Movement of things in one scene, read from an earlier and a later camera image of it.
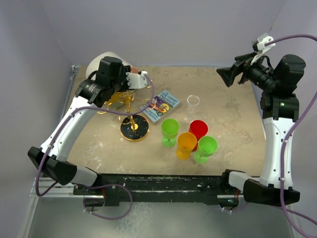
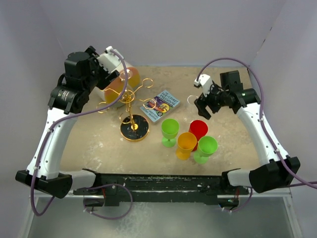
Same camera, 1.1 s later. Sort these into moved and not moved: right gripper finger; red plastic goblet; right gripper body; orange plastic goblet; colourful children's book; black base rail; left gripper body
Moved: left gripper body; right gripper body; right gripper finger
Not moved: red plastic goblet; black base rail; colourful children's book; orange plastic goblet
